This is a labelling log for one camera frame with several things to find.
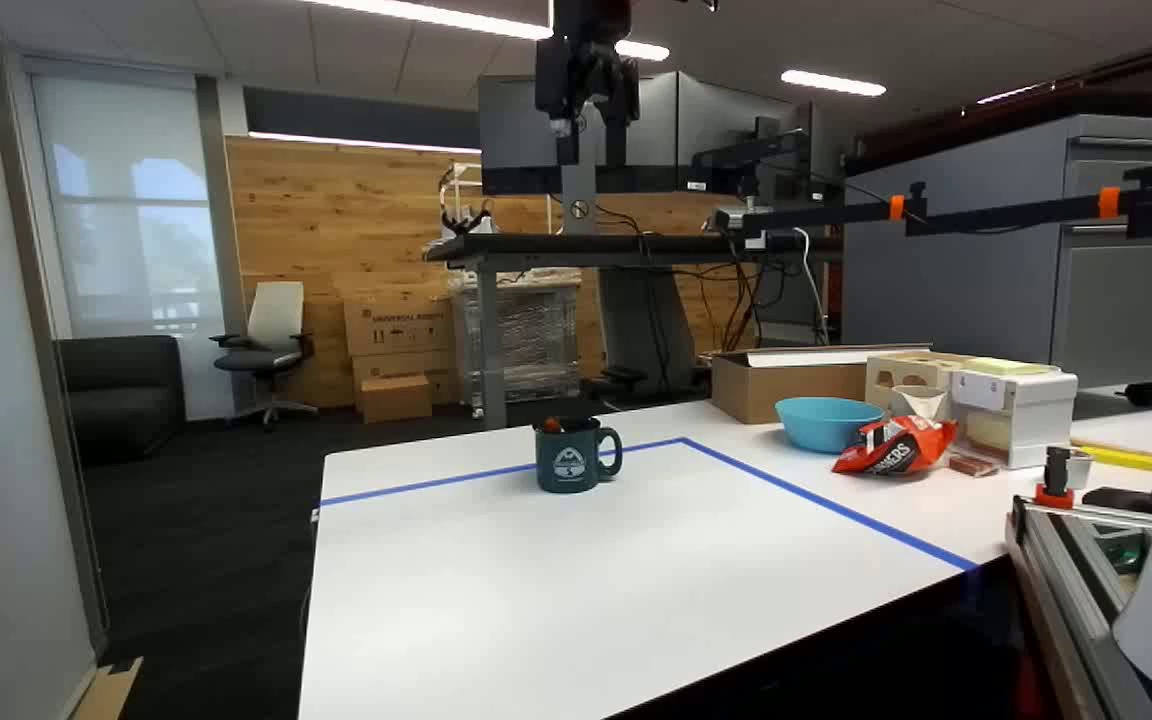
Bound white office chair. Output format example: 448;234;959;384
209;274;319;433

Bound yellow flat item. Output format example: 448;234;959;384
1072;436;1152;477

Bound white window blind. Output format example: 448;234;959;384
24;59;237;343

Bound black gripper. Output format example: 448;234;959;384
531;0;646;139

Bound blue tape outline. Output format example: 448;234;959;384
318;433;979;577

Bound beige cardboard box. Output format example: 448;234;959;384
863;350;969;418

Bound stacked brown cardboard boxes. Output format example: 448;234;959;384
337;274;461;427

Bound grey metal cabinet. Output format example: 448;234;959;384
839;107;1152;393

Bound white lidded box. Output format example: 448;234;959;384
948;358;1079;470

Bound light blue bowl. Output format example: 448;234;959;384
773;393;888;460

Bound black sofa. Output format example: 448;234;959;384
52;331;189;469

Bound aluminium frame rail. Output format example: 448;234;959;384
999;494;1152;720

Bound open brown cardboard box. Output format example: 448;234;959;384
707;338;936;427

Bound red chip bag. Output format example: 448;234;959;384
830;410;959;484

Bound black standing desk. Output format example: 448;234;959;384
422;225;848;433

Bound large dark monitor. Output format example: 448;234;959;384
472;66;826;199

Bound black boom with orange clamps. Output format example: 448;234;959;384
714;164;1152;252

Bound dark green logo mug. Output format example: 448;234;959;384
531;414;629;494

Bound small black red clamp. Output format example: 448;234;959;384
1034;443;1096;514

